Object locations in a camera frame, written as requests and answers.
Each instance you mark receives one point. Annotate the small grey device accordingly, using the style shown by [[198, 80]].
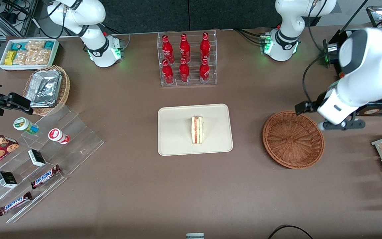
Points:
[[195, 236]]

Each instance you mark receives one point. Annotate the clear cracker bag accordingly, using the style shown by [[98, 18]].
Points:
[[38, 57], [35, 45], [20, 58]]

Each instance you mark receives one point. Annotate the teal snack pack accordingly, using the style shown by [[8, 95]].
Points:
[[48, 44], [19, 45]]

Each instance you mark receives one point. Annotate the white rectangular snack bin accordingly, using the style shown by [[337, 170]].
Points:
[[28, 67]]

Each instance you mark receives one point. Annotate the snickers chocolate bar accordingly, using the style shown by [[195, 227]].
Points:
[[14, 203], [45, 177]]

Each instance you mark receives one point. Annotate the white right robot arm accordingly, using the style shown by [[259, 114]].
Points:
[[99, 49]]

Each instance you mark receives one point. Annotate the red cola bottle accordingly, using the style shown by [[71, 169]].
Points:
[[184, 72], [205, 46], [184, 48], [167, 73], [204, 72], [167, 48]]

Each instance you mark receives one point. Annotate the round brown wicker basket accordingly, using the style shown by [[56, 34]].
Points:
[[292, 139]]

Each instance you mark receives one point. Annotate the beige plastic tray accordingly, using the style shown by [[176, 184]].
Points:
[[177, 132]]

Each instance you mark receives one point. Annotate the green lid yogurt cup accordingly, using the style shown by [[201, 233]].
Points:
[[23, 124]]

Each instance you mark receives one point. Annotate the tan wicker basket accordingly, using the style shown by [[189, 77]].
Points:
[[65, 89]]

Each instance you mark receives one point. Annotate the red lid yogurt cup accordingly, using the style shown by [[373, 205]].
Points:
[[56, 135]]

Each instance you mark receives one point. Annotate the silver foil tray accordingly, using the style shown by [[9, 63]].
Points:
[[43, 88]]

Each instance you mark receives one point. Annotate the yellow snack bar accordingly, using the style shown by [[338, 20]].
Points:
[[10, 57]]

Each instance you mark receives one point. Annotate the clear acrylic stepped shelf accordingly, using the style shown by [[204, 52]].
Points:
[[78, 146]]

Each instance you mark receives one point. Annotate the aluminium frame rack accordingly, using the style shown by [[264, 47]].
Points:
[[18, 20]]

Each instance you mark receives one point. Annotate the small black box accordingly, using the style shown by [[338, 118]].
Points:
[[7, 179], [36, 158]]

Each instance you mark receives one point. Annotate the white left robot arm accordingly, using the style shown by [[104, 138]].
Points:
[[366, 66]]

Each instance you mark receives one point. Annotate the clear acrylic bottle rack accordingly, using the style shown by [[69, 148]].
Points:
[[192, 81]]

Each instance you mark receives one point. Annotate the triangular sandwich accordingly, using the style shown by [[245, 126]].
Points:
[[197, 130]]

